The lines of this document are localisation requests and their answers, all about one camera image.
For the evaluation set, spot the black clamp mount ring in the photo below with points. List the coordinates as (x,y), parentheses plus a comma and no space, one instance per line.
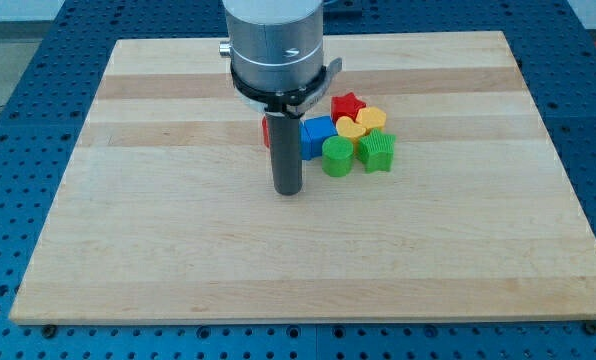
(291,103)

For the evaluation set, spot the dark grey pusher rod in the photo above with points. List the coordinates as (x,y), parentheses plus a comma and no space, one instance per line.
(285,151)

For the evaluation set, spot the red circle block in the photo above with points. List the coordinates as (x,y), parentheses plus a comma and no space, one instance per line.
(265,133)

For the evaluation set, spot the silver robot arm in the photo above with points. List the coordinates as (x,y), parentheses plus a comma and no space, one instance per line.
(276,53)

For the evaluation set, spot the red star block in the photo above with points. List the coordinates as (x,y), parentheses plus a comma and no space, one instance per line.
(345,105)

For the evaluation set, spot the green star block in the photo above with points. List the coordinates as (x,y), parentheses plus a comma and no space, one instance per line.
(376,151)

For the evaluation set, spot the blue block behind rod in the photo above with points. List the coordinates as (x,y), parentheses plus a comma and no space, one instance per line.
(305,141)

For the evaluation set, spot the blue cube block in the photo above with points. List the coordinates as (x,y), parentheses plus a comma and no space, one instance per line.
(319,129)

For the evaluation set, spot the green cylinder block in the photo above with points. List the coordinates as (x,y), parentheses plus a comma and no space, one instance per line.
(337,156)

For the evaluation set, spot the yellow heart block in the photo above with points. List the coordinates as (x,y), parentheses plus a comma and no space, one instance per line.
(346,127)

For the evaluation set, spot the yellow hexagon block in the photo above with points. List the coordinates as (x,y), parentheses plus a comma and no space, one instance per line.
(371,118)

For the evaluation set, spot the wooden board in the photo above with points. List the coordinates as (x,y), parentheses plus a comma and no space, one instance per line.
(167,214)

